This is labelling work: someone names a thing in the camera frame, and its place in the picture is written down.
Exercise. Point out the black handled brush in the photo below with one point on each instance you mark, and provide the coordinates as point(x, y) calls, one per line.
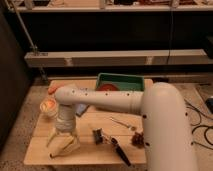
point(100, 137)

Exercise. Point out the orange carrot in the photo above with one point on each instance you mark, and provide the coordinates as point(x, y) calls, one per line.
point(53, 88)

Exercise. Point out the yellow banana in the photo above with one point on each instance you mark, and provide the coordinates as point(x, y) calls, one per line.
point(59, 152)

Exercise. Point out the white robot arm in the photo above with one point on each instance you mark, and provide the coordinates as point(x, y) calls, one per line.
point(167, 133)

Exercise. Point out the red bowl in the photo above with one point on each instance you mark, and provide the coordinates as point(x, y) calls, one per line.
point(107, 87)

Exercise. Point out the white upper shelf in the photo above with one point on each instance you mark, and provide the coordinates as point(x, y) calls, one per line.
point(108, 5)

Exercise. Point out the blue sponge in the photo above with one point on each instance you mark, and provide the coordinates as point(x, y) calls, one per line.
point(81, 109)

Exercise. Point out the bunch of dark grapes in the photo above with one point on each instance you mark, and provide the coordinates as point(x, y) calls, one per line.
point(138, 140)

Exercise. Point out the metal diagonal pole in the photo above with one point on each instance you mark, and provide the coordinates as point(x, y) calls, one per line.
point(32, 45)

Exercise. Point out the clear cup with orange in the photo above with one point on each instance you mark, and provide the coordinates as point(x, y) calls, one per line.
point(48, 108)

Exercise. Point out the green plastic tray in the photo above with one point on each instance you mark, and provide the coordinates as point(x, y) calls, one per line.
point(122, 81)

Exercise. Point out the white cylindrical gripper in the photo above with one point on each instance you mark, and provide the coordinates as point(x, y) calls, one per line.
point(66, 123)

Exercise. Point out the white lower shelf beam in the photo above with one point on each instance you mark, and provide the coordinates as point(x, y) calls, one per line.
point(117, 58)

